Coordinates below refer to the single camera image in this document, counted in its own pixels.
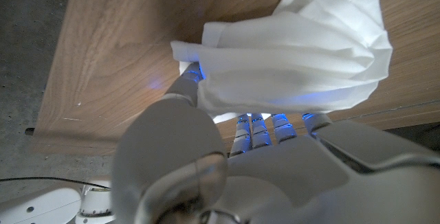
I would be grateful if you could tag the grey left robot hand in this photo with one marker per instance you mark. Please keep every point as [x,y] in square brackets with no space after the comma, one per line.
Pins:
[275,182]

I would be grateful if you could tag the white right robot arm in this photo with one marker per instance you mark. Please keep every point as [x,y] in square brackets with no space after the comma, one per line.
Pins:
[44,207]

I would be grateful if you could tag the white napkin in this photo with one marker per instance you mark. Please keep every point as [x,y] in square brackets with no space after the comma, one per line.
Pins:
[292,62]

